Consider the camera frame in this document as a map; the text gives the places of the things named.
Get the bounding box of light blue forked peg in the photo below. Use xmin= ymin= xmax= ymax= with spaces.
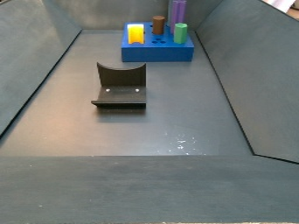
xmin=166 ymin=0 xmax=173 ymax=27

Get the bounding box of black regrasp fixture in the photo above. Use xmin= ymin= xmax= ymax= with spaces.
xmin=90 ymin=64 xmax=145 ymax=109

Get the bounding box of dark blue peg board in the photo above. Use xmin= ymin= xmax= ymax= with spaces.
xmin=121 ymin=22 xmax=193 ymax=62

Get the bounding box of green hexagon peg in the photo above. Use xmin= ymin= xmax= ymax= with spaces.
xmin=173 ymin=23 xmax=188 ymax=44

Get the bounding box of orange peg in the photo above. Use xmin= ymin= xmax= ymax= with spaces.
xmin=126 ymin=24 xmax=145 ymax=44

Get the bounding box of brown cylinder peg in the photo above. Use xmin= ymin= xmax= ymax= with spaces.
xmin=152 ymin=16 xmax=164 ymax=35

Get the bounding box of purple star peg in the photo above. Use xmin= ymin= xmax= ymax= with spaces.
xmin=169 ymin=0 xmax=186 ymax=32

